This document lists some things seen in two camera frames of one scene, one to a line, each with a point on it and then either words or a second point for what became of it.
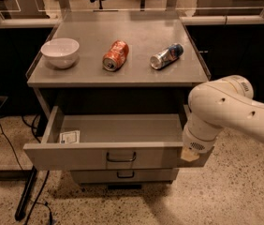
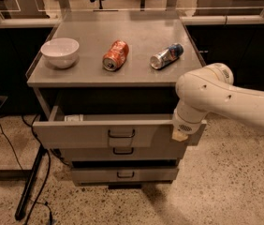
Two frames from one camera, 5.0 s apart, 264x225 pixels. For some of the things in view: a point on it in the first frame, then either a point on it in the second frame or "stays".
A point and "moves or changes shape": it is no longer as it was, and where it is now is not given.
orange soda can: [116, 55] stays
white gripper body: [196, 142] → [183, 125]
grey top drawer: [112, 142] moves or changes shape
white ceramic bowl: [61, 52] stays
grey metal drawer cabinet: [117, 87] stays
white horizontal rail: [184, 21] stays
